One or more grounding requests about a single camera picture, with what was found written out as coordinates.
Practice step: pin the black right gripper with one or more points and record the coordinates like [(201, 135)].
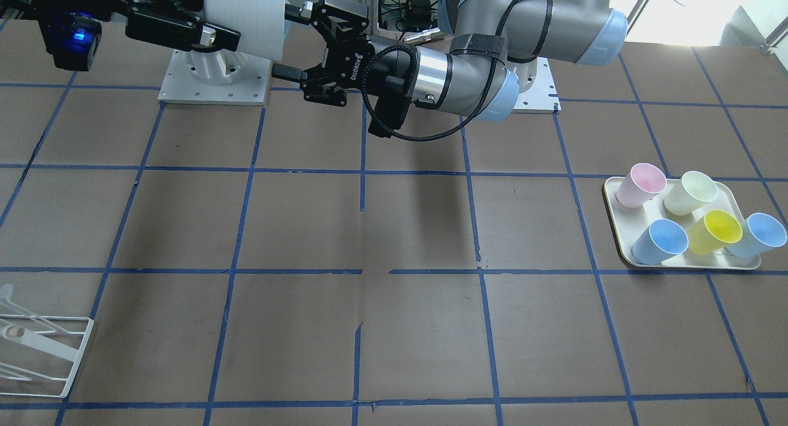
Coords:
[(161, 27)]

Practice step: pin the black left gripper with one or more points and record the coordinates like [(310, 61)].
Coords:
[(367, 55)]

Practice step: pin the grey plastic cup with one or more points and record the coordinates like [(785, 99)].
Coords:
[(261, 24)]

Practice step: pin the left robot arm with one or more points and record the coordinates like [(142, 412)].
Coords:
[(478, 78)]

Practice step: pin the pink plastic cup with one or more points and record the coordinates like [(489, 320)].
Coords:
[(643, 182)]

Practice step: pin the light blue plastic cup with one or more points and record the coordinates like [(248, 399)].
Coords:
[(662, 240)]

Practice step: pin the pale green plastic cup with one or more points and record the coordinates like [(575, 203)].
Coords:
[(694, 190)]

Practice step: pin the yellow plastic cup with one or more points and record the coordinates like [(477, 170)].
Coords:
[(714, 230)]

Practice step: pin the blue cup near tray corner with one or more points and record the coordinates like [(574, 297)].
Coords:
[(760, 233)]

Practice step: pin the black power adapter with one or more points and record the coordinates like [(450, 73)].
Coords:
[(416, 14)]

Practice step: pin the cream plastic tray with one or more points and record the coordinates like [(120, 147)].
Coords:
[(629, 223)]

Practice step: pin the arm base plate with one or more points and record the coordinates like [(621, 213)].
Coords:
[(537, 87), (215, 78)]

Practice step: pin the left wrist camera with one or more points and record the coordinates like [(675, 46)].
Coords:
[(394, 96)]

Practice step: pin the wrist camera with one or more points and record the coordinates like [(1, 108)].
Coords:
[(72, 39), (394, 96)]

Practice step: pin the silver cable connector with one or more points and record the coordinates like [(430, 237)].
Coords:
[(425, 36)]

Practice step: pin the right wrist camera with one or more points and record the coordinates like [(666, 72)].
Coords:
[(72, 39)]

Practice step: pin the white wire cup rack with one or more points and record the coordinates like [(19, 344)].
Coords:
[(40, 354)]

